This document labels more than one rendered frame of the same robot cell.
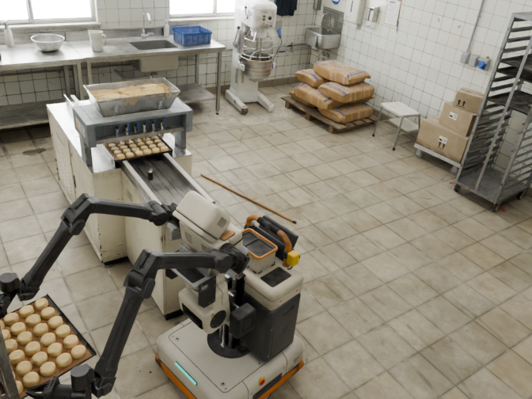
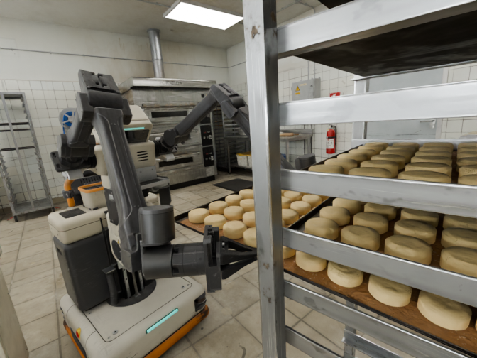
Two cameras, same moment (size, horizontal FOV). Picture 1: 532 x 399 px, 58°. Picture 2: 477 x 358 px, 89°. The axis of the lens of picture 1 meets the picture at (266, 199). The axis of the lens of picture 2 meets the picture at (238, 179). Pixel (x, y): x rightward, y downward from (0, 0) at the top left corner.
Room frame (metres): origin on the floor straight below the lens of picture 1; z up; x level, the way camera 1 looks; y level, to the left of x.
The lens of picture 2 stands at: (1.27, 1.40, 1.23)
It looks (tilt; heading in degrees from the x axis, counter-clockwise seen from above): 13 degrees down; 270
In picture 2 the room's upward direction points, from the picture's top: 4 degrees counter-clockwise
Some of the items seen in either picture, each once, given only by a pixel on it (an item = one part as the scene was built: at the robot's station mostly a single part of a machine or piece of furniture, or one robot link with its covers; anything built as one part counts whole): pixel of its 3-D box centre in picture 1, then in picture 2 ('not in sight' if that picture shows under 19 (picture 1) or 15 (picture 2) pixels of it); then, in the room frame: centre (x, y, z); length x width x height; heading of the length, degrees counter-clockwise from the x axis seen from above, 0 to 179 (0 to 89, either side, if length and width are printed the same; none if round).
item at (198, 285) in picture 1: (191, 273); (138, 192); (1.74, 0.31, 0.93); 0.28 x 0.16 x 0.22; 48
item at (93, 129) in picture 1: (134, 131); not in sight; (3.06, 0.95, 1.01); 0.72 x 0.33 x 0.34; 126
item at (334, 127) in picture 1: (329, 111); not in sight; (6.38, -0.74, 0.06); 1.20 x 0.80 x 0.11; 39
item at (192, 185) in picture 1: (149, 139); not in sight; (3.23, 0.90, 0.87); 2.01 x 0.03 x 0.07; 36
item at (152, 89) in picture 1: (133, 94); not in sight; (3.06, 0.95, 1.28); 0.54 x 0.27 x 0.06; 126
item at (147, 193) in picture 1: (110, 146); not in sight; (3.06, 1.14, 0.87); 2.01 x 0.03 x 0.07; 36
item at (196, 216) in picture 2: (41, 304); (199, 215); (1.37, 0.84, 1.01); 0.05 x 0.05 x 0.02
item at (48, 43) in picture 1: (48, 43); not in sight; (5.11, 2.47, 0.94); 0.33 x 0.33 x 0.12
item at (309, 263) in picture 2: not in sight; (311, 258); (1.16, 1.03, 0.99); 0.05 x 0.05 x 0.02
